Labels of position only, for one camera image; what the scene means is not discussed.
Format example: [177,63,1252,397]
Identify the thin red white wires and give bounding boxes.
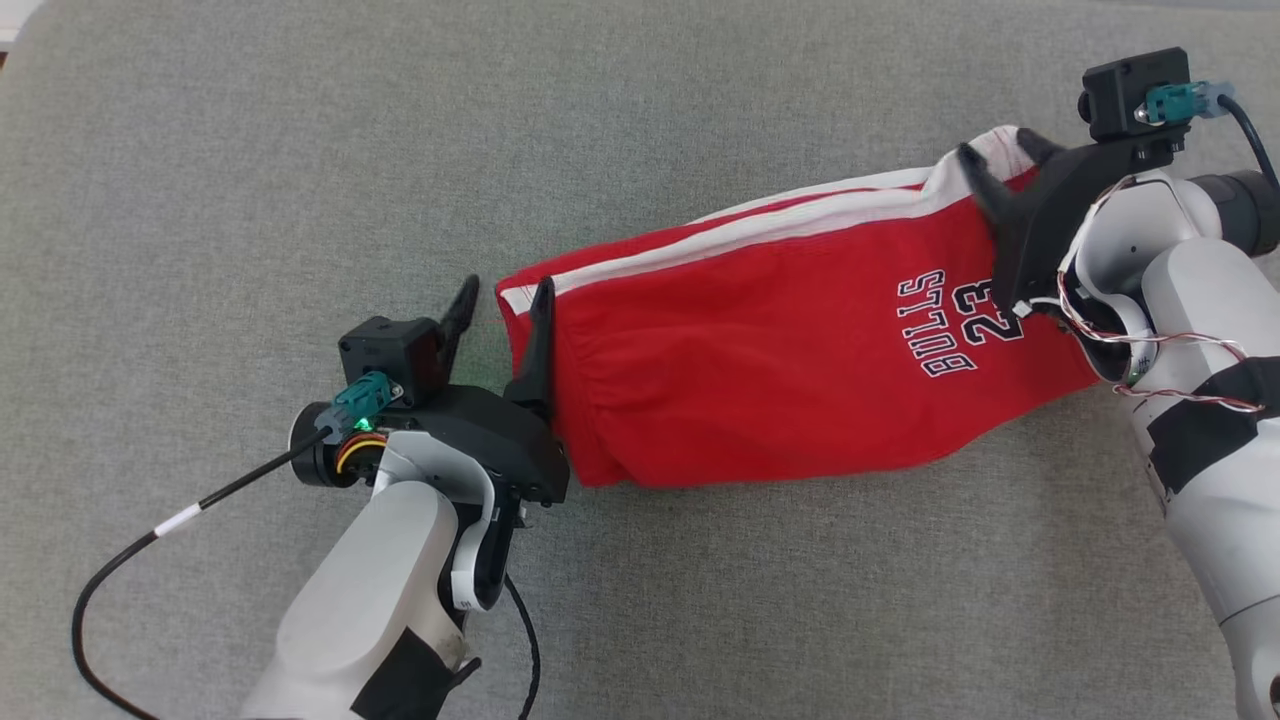
[1015,180,1263,414]

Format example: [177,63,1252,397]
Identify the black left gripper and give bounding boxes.
[383,275,572,508]

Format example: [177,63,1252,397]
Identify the red basketball shorts white stripes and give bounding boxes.
[496,124,1103,490]

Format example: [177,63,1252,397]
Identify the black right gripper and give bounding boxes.
[956,127,1193,319]

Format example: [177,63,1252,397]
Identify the black cable teal plug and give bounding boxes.
[71,371,542,720]
[1143,80,1280,191]

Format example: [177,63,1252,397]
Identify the black left cable teal plug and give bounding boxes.
[71,371,542,720]

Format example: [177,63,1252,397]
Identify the black right cable teal plug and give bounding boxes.
[1143,80,1280,191]

